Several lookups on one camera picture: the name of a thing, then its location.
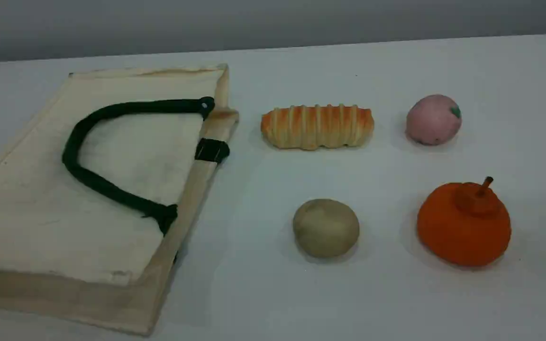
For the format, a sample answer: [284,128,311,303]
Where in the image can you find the white canvas handbag green handles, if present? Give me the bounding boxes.
[0,63,240,337]

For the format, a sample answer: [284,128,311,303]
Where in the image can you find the pink peach bun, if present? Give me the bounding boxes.
[406,94,462,145]

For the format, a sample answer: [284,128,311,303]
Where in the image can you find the striped orange bread roll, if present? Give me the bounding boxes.
[260,103,375,151]

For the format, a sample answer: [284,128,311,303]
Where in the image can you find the beige round egg yolk pastry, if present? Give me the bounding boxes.
[292,198,360,259]

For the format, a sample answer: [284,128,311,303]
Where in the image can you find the orange tangerine toy with stem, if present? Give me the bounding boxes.
[417,176,512,267]

